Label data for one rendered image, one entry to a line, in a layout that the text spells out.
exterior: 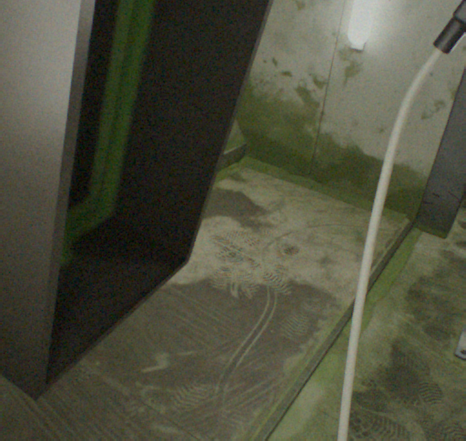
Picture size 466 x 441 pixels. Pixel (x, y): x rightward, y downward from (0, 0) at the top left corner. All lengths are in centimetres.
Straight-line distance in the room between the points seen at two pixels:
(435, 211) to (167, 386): 176
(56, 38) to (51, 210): 26
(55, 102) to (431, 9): 218
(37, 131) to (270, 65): 235
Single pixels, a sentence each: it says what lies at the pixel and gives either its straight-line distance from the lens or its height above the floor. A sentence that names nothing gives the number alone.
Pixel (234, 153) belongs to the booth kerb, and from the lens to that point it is 308.
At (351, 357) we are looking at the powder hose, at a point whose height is 70.
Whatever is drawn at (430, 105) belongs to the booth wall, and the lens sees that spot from 271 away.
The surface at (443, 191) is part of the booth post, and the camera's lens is 282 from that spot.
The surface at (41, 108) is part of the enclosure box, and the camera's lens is 73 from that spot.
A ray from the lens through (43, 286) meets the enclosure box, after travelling 90.
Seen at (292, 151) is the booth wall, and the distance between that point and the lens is 304.
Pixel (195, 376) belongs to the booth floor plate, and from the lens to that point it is 174.
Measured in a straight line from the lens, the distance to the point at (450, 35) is 83.
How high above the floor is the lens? 134
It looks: 29 degrees down
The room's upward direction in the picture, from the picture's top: 7 degrees clockwise
